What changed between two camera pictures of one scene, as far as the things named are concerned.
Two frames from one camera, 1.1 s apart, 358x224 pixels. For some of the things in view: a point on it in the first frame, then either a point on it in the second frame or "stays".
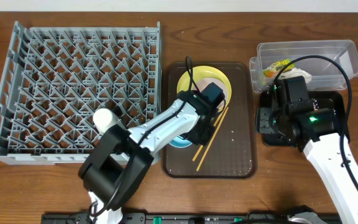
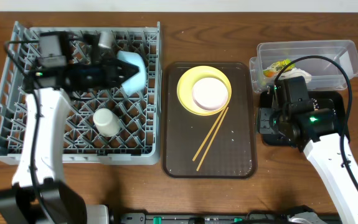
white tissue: (295, 72) stays
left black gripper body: (199, 134) → (108, 74)
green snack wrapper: (273, 70) stays
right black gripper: (263, 120) stays
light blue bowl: (180, 142) → (136, 82)
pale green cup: (102, 118) stays
